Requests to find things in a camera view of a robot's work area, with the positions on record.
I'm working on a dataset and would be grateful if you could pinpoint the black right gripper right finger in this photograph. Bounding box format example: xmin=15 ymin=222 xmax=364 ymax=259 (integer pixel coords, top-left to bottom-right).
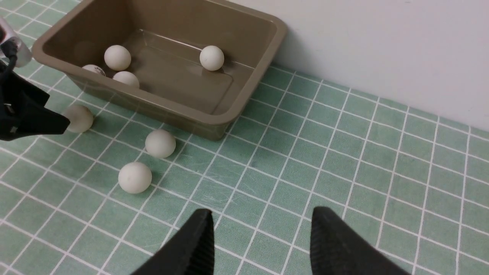
xmin=309 ymin=207 xmax=408 ymax=275

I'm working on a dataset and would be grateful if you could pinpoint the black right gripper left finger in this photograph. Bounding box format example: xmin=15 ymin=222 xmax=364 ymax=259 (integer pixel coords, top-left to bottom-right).
xmin=132 ymin=209 xmax=215 ymax=275

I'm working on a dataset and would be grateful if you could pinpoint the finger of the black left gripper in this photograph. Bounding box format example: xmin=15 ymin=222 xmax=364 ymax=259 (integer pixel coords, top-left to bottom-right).
xmin=0 ymin=73 xmax=70 ymax=141

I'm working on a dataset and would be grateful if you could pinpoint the white ball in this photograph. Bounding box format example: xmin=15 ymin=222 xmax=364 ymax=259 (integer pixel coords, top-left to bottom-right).
xmin=62 ymin=104 xmax=94 ymax=133
xmin=145 ymin=129 xmax=176 ymax=159
xmin=199 ymin=45 xmax=225 ymax=71
xmin=118 ymin=162 xmax=152 ymax=194
xmin=104 ymin=45 xmax=132 ymax=71
xmin=112 ymin=71 xmax=140 ymax=89

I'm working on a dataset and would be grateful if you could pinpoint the white ball logo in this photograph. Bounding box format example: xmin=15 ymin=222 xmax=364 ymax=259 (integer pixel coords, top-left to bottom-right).
xmin=82 ymin=64 xmax=106 ymax=76

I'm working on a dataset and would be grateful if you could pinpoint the green checked tablecloth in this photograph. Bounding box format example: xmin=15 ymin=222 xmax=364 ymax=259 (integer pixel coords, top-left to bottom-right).
xmin=0 ymin=0 xmax=489 ymax=275

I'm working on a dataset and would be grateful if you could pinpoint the olive brown plastic bin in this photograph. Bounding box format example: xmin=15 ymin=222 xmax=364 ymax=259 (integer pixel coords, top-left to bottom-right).
xmin=32 ymin=0 xmax=288 ymax=141

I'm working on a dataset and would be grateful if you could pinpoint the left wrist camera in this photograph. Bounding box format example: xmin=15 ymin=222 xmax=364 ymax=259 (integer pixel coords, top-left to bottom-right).
xmin=0 ymin=17 xmax=32 ymax=68

